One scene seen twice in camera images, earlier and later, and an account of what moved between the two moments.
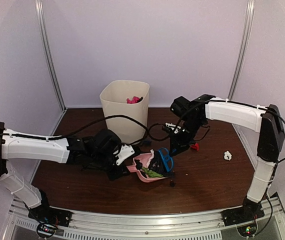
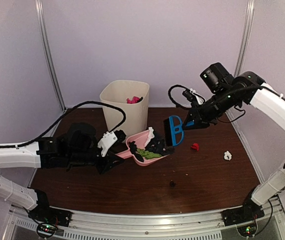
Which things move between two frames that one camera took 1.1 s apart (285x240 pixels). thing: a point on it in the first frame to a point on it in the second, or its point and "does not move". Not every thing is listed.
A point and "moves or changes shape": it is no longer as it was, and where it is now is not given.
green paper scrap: [151, 173] to [147, 154]
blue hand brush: [168, 161] moves or changes shape
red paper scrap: [195, 146] does not move
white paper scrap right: [227, 156] does not move
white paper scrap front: [152, 152] to [151, 135]
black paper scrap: [156, 165] to [157, 144]
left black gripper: [113, 175] to [107, 164]
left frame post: [41, 17] does not move
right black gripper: [180, 146] to [201, 120]
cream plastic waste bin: [128, 97] does not move
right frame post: [250, 13] does not move
